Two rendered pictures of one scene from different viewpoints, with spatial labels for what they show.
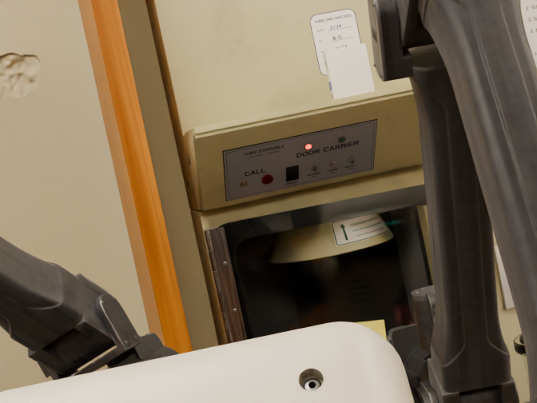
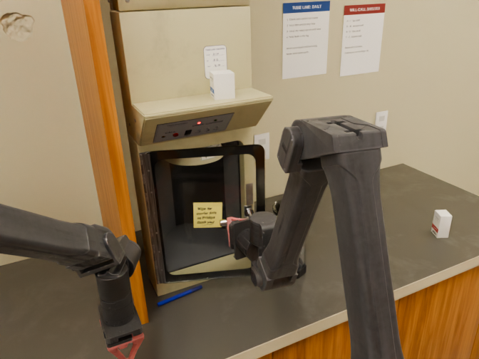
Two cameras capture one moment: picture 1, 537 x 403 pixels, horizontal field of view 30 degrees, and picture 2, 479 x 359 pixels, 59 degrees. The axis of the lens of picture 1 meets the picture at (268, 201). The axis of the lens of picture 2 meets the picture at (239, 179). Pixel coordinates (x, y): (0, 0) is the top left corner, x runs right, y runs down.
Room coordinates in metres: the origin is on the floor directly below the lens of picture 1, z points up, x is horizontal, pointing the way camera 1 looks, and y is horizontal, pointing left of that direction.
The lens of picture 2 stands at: (0.25, 0.11, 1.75)
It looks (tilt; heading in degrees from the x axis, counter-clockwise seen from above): 24 degrees down; 345
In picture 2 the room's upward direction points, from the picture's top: 2 degrees counter-clockwise
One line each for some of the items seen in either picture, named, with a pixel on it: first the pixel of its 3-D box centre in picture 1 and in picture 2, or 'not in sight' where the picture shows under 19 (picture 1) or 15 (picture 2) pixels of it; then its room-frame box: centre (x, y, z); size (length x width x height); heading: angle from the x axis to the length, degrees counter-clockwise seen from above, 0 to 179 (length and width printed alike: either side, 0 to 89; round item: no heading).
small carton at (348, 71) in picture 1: (348, 73); (222, 84); (1.24, -0.13, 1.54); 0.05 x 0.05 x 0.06; 88
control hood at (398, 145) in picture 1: (323, 145); (204, 120); (1.23, -0.08, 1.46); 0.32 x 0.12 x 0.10; 100
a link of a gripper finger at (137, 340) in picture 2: not in sight; (123, 340); (0.90, 0.17, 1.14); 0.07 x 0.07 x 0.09; 10
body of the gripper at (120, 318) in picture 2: not in sight; (117, 308); (0.91, 0.17, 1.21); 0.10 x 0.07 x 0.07; 10
